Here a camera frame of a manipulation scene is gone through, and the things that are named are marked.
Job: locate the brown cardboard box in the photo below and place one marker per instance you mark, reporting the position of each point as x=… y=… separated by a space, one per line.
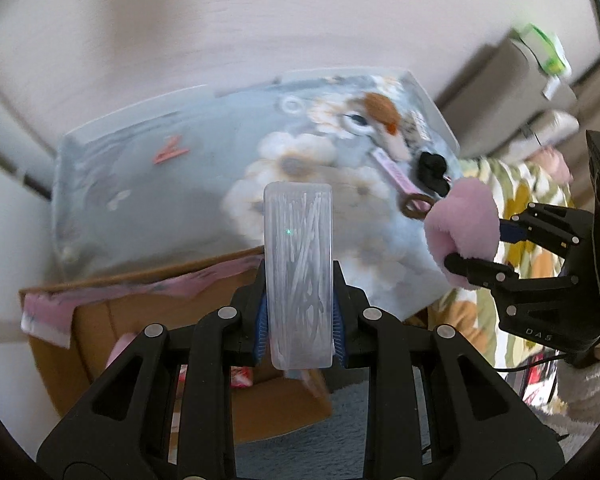
x=100 y=321

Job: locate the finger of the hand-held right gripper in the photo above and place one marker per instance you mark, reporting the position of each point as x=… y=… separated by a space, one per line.
x=512 y=232
x=467 y=264

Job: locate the grey fluffy rug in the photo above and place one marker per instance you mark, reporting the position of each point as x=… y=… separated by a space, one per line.
x=300 y=452

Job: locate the clear plastic cotton swab box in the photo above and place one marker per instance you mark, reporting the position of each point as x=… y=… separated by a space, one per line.
x=297 y=260

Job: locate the pink plush toy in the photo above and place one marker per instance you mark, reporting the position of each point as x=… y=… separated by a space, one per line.
x=465 y=215

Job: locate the pink paper sheet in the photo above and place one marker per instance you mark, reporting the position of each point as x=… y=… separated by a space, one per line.
x=45 y=316

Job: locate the red clip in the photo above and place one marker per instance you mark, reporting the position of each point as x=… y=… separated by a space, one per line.
x=169 y=152

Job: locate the green and white box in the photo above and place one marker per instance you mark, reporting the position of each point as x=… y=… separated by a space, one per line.
x=542 y=45

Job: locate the beige furniture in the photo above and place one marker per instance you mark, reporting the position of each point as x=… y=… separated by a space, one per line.
x=500 y=85

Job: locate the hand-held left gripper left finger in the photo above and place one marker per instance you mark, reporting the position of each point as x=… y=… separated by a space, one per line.
x=261 y=321

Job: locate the pink comb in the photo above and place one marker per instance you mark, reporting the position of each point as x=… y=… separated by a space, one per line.
x=392 y=170

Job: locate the orange brown plush piece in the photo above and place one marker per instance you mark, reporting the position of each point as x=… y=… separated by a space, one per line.
x=380 y=107

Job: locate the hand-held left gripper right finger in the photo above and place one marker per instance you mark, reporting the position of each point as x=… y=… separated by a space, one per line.
x=338 y=331

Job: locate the person's right forearm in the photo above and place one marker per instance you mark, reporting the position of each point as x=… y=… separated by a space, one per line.
x=585 y=395

